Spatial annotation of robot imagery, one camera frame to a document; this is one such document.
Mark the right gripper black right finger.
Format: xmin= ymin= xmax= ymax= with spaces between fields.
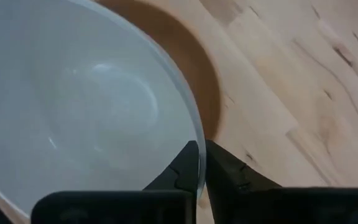
xmin=205 ymin=139 xmax=283 ymax=224

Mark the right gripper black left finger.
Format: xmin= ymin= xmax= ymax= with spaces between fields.
xmin=143 ymin=140 xmax=200 ymax=195

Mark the large white bowl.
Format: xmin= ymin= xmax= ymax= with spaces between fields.
xmin=0 ymin=0 xmax=207 ymax=218

